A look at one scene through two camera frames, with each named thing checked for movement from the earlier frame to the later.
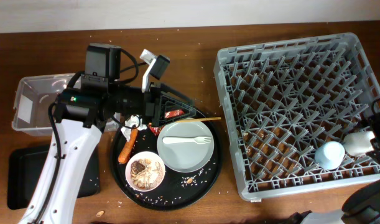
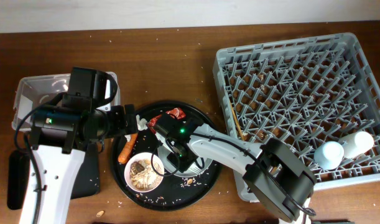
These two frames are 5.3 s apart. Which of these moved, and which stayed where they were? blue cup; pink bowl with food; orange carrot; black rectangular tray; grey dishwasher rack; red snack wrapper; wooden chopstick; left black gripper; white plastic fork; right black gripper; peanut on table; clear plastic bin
Moved: right black gripper; wooden chopstick; white plastic fork; left black gripper
Stayed: red snack wrapper; peanut on table; grey dishwasher rack; blue cup; orange carrot; black rectangular tray; pink bowl with food; clear plastic bin
